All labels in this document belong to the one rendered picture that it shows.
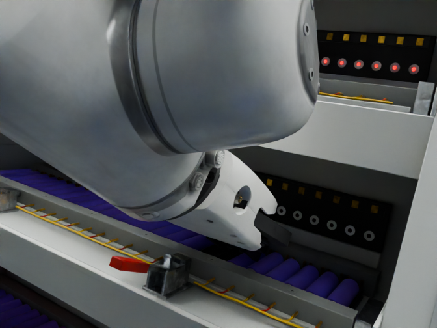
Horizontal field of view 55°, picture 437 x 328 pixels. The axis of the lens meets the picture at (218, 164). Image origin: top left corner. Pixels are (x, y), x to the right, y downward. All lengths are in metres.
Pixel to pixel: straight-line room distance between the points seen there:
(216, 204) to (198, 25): 0.14
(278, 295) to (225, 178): 0.14
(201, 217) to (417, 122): 0.17
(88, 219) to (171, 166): 0.28
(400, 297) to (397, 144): 0.11
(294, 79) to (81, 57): 0.08
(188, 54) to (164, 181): 0.09
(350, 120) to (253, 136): 0.18
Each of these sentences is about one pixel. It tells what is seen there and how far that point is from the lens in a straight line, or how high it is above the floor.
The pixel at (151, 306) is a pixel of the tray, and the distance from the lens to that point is 0.38.
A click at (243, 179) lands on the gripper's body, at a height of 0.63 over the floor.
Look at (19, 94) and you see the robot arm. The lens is 0.17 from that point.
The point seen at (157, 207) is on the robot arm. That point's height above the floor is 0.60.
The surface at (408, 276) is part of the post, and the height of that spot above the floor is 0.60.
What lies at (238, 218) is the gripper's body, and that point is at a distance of 0.30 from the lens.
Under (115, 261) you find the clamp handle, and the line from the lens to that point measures 0.33.
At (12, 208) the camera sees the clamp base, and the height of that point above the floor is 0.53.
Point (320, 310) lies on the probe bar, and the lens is 0.37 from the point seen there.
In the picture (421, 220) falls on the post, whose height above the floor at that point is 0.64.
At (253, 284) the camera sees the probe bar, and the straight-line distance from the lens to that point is 0.39.
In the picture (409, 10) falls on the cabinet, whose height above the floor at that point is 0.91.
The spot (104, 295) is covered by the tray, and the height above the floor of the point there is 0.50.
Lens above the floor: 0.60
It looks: 7 degrees up
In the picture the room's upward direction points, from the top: 18 degrees clockwise
